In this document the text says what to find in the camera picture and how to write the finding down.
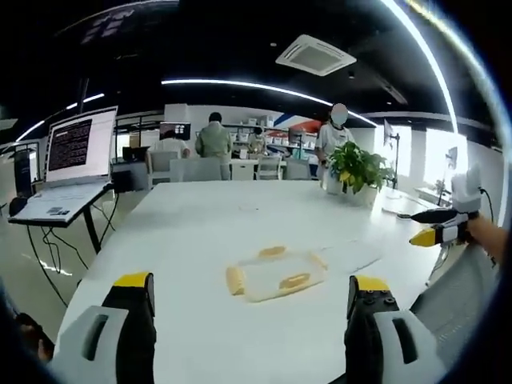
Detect white chair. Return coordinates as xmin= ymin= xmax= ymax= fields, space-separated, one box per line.
xmin=145 ymin=150 xmax=180 ymax=189
xmin=254 ymin=154 xmax=283 ymax=181

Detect black laptop stand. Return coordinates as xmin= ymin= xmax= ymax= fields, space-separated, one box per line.
xmin=7 ymin=182 xmax=118 ymax=255

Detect dark banner stand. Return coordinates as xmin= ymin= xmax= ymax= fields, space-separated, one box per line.
xmin=13 ymin=143 xmax=40 ymax=198

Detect clear plastic sheet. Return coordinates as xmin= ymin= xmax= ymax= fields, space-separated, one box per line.
xmin=318 ymin=238 xmax=383 ymax=275

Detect ceiling air conditioner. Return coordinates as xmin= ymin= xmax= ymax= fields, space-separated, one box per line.
xmin=274 ymin=34 xmax=358 ymax=78

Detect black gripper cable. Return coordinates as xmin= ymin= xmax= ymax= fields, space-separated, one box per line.
xmin=478 ymin=186 xmax=496 ymax=220

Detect green potted plant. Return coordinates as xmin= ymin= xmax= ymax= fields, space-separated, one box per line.
xmin=324 ymin=139 xmax=396 ymax=208

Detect black floor cables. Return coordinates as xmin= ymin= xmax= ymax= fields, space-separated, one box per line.
xmin=24 ymin=191 xmax=119 ymax=309

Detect open laptop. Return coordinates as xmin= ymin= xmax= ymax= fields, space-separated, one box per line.
xmin=7 ymin=105 xmax=120 ymax=224

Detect desk monitor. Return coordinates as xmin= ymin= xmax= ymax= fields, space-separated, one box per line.
xmin=158 ymin=122 xmax=193 ymax=142

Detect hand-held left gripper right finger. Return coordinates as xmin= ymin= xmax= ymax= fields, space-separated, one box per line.
xmin=344 ymin=274 xmax=448 ymax=384

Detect clear tray with yellow clips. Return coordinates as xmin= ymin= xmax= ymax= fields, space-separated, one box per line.
xmin=225 ymin=246 xmax=330 ymax=304

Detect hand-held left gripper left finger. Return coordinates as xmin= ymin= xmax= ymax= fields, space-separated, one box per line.
xmin=46 ymin=271 xmax=158 ymax=384

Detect grey office chair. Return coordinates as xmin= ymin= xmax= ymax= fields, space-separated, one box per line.
xmin=407 ymin=242 xmax=503 ymax=363

